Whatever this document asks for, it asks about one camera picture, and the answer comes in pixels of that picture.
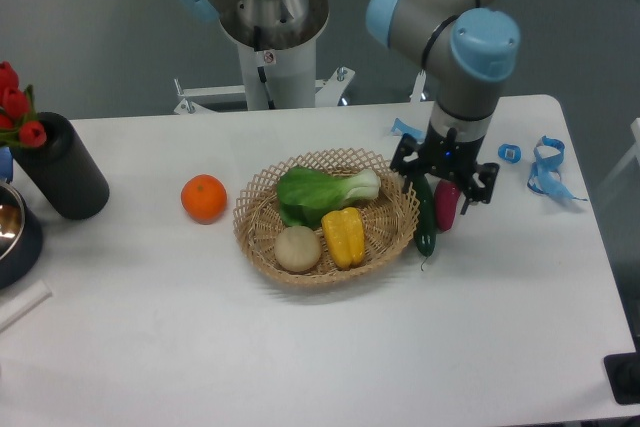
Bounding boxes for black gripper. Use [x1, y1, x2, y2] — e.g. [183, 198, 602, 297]
[390, 127, 499, 215]

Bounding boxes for woven wicker basket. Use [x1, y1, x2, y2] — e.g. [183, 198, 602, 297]
[233, 148, 420, 287]

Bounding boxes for yellow bell pepper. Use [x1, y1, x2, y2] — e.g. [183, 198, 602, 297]
[321, 207, 365, 270]

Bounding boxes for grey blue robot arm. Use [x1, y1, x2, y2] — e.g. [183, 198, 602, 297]
[366, 0, 521, 204]

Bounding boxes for purple eggplant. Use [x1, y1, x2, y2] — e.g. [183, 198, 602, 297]
[434, 180, 461, 232]

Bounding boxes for blue curved tape strip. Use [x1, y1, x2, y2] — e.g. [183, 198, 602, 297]
[389, 117, 426, 143]

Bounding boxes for dark green cucumber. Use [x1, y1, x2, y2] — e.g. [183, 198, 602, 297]
[412, 176, 438, 270]

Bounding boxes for small blue tape roll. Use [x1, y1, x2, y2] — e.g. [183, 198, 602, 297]
[498, 143, 522, 164]

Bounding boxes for blue tangled tape strip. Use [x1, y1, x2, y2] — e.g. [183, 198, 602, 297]
[527, 136, 586, 201]

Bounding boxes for green bok choy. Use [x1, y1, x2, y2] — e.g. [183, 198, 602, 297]
[276, 166, 381, 229]

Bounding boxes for orange fruit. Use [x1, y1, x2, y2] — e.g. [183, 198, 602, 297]
[181, 174, 228, 224]

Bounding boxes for black device table corner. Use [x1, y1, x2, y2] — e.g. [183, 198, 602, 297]
[603, 352, 640, 405]

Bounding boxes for black cylindrical vase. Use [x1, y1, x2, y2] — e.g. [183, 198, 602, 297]
[11, 112, 110, 220]

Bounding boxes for white flat stick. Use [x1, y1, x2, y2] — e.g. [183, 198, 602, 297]
[0, 281, 52, 332]

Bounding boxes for red tulip flowers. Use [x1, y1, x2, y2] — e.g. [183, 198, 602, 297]
[1, 61, 47, 149]

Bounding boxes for blue object left edge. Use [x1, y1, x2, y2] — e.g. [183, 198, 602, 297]
[0, 147, 14, 183]

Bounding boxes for white frame right edge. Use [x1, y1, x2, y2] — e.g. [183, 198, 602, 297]
[608, 118, 640, 181]

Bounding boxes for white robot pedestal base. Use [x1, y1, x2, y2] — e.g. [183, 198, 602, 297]
[174, 0, 356, 114]

